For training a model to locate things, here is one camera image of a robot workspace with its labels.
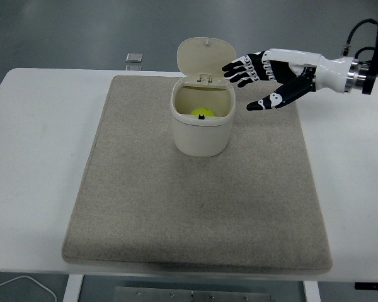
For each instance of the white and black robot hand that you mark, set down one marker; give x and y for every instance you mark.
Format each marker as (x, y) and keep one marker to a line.
(330, 74)

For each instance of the yellow-green tennis ball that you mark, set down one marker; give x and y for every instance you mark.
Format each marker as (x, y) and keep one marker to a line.
(204, 111)

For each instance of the cream lidded plastic box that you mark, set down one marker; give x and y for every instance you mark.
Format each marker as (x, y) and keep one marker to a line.
(203, 136)

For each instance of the beige fabric mat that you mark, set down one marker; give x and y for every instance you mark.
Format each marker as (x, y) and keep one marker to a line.
(192, 204)

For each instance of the silver square floor plate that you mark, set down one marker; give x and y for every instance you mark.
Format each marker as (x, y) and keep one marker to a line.
(134, 57)
(133, 67)

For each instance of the black table control panel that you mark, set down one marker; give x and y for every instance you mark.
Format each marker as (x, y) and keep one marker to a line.
(371, 286)

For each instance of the white table leg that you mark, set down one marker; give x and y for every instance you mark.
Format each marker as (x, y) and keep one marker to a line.
(312, 292)
(73, 289)

